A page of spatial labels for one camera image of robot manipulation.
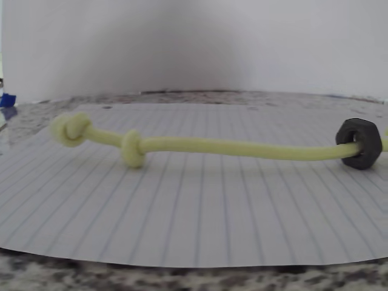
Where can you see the lined paper sheet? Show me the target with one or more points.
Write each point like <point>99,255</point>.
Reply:
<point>182,212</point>

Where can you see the blue tape piece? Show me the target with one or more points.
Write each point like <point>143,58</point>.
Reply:
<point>8,100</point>

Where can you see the black hex nut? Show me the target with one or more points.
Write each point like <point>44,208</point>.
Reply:
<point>371,142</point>

